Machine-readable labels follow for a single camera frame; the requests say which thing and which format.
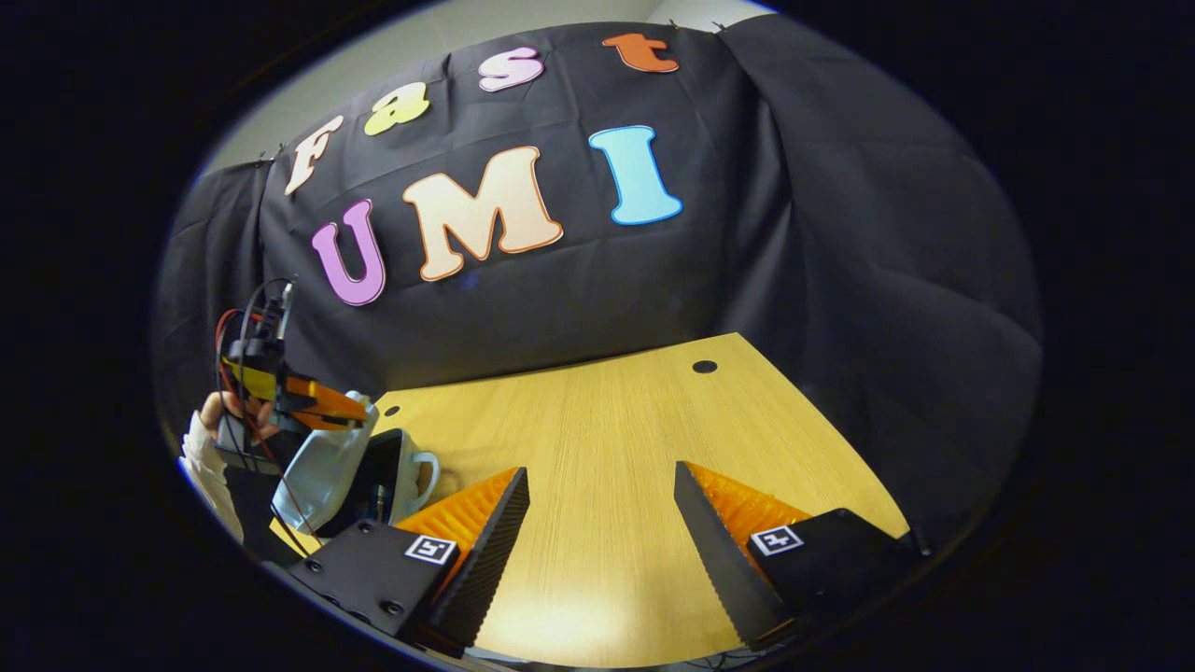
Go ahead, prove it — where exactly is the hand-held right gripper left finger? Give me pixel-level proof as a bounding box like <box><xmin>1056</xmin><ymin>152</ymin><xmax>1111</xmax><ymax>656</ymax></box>
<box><xmin>288</xmin><ymin>467</ymin><xmax>531</xmax><ymax>654</ymax></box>

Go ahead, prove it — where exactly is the red cable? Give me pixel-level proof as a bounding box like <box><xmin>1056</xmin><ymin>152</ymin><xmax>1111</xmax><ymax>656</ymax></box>
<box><xmin>215</xmin><ymin>308</ymin><xmax>318</xmax><ymax>535</ymax></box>

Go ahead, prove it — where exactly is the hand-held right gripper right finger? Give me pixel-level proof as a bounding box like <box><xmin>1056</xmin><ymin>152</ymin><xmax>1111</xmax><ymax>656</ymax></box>
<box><xmin>673</xmin><ymin>460</ymin><xmax>923</xmax><ymax>652</ymax></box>

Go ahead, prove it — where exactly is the light blue suitcase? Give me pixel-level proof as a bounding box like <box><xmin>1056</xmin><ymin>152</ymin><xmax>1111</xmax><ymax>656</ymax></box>
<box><xmin>271</xmin><ymin>390</ymin><xmax>440</xmax><ymax>540</ymax></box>

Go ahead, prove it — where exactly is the black backdrop cloth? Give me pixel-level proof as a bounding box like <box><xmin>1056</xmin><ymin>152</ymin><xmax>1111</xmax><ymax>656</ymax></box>
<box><xmin>154</xmin><ymin>21</ymin><xmax>1042</xmax><ymax>552</ymax></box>

